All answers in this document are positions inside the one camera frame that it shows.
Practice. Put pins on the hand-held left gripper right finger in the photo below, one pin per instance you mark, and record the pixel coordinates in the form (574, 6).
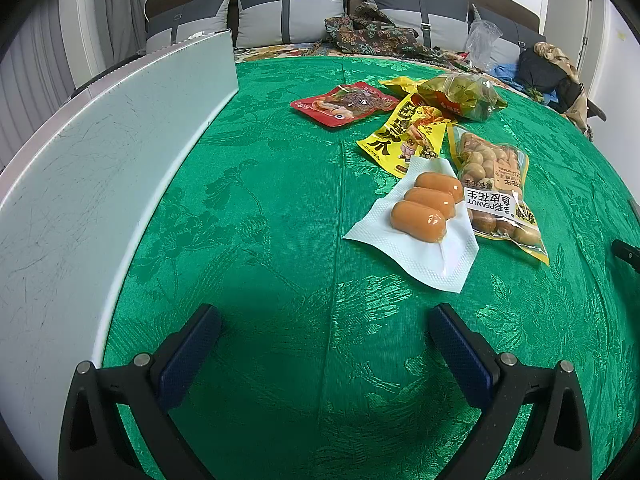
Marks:
(457, 355)

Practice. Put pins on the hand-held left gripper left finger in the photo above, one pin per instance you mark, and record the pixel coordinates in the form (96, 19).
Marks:
(192, 355)

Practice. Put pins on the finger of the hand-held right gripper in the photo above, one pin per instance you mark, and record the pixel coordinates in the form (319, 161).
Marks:
(627, 255)

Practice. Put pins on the clear yellow peanut packet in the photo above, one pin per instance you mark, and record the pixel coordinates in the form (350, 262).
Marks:
(495, 195)

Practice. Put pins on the clear sausage packet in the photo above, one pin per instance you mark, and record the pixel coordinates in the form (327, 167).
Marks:
(420, 205)

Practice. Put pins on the white storage box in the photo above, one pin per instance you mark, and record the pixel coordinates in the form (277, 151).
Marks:
(75, 185)

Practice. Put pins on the yellow cartoon snack packet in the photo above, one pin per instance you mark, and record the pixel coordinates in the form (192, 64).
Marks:
(395, 135)

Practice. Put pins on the gold-edged olive packet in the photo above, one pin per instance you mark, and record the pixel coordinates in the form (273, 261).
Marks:
(460, 95)

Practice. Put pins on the red snack packet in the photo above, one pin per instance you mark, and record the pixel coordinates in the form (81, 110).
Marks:
(340, 105)

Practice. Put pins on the wrinkled yellow snack packet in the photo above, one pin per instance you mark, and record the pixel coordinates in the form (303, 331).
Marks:
(397, 84)

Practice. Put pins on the green patterned cloth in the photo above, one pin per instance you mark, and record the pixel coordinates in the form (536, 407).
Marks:
(280, 210)

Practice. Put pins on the black bag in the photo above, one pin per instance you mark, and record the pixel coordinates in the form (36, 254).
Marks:
(540, 75)

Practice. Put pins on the black and tan clothes pile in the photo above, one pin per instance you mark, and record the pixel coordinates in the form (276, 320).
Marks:
(555, 55)

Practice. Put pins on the blue cloth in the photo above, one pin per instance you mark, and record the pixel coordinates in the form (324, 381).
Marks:
(502, 72)

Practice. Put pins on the grey pillow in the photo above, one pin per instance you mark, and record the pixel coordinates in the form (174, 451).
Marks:
(265, 15)
(510, 32)
(400, 7)
(185, 25)

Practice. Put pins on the small colourful wrappers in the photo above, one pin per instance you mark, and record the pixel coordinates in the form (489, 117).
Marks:
(461, 59)

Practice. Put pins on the clear plastic bag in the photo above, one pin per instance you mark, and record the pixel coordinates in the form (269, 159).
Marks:
(482, 42)

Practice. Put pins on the sheer striped curtain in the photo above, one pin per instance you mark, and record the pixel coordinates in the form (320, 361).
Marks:
(35, 75)

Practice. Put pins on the floral bedsheet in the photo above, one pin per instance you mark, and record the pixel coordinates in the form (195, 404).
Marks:
(300, 50)

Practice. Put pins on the dark patterned cloth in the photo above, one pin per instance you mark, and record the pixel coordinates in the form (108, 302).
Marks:
(385, 35)

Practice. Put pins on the grey curtain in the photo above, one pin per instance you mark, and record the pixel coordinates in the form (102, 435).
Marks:
(122, 15)

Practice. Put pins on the white door frame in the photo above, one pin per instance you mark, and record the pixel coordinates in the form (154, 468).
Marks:
(597, 15)

